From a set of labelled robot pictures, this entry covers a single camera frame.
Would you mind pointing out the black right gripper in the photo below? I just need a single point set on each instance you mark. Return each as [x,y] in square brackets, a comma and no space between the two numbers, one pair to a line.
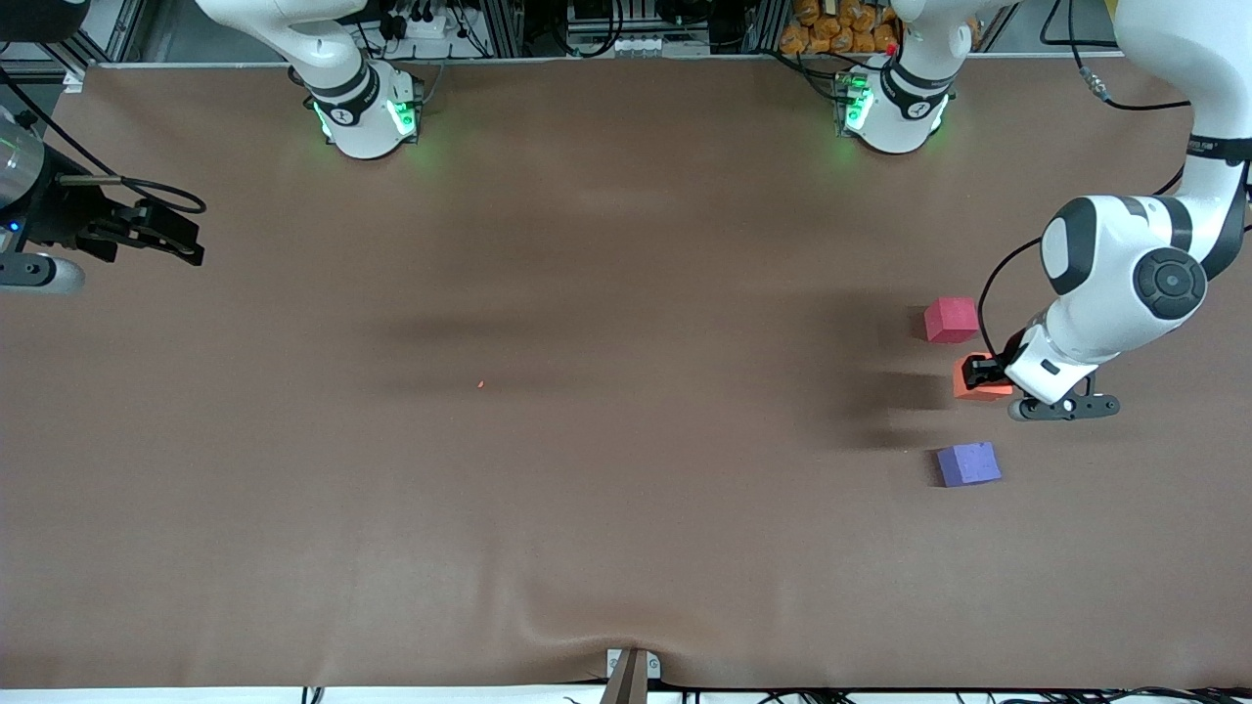
[61,212]

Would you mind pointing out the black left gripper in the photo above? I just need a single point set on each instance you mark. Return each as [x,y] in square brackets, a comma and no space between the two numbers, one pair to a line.
[1006,356]

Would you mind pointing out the orange foam cube block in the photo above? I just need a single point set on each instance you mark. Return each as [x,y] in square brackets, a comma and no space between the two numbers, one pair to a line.
[978,394]

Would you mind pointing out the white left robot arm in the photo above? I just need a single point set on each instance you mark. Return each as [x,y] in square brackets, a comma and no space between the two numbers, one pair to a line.
[1115,293]

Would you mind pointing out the red foam cube block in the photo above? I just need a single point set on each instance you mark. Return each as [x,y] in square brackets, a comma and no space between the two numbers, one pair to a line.
[951,321]

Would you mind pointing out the purple foam cube block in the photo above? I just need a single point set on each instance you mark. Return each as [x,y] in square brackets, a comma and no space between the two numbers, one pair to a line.
[968,464]

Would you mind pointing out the white power strip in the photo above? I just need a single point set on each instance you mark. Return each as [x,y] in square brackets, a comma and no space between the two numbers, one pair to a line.
[421,27]

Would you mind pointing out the orange snack bags pile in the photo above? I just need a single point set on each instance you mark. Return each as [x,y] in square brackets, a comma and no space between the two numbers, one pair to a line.
[841,24]

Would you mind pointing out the brown table mat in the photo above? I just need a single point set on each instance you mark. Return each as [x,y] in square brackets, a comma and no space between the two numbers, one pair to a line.
[626,538]

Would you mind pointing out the white terminal strip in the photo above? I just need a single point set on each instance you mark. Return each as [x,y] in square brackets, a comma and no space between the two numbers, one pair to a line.
[641,45]

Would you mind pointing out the aluminium corner frame rail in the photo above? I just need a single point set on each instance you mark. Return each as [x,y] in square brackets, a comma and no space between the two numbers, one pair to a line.
[73,80]

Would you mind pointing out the aluminium frame post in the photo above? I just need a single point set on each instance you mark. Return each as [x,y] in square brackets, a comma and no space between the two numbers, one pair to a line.
[504,24]
[768,24]

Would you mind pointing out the white metal clamp bracket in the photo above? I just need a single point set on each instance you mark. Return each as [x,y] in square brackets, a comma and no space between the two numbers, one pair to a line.
[653,667]

